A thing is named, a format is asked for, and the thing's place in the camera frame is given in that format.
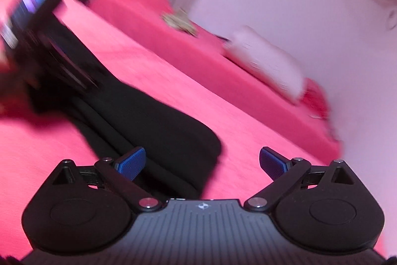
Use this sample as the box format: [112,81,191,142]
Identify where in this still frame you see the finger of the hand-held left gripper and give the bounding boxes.
[57,46,104,96]

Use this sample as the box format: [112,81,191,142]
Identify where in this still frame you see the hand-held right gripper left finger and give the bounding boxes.
[51,146,162,212]

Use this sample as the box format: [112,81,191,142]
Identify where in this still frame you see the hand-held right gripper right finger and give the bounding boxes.
[243,146,354,212]

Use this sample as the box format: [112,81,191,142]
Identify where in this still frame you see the black knit pants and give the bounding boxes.
[27,79,223,201]

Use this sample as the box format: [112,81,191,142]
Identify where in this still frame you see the bed with pink blanket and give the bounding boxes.
[0,0,343,259]

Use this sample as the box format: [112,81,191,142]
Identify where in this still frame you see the cream embossed pillow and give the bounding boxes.
[223,25,306,105]

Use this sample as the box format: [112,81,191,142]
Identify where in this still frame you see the bed with pink sheet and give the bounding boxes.
[89,0,345,157]

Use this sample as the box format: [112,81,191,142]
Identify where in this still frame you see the beige crumpled cloth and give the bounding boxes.
[162,10,199,38]

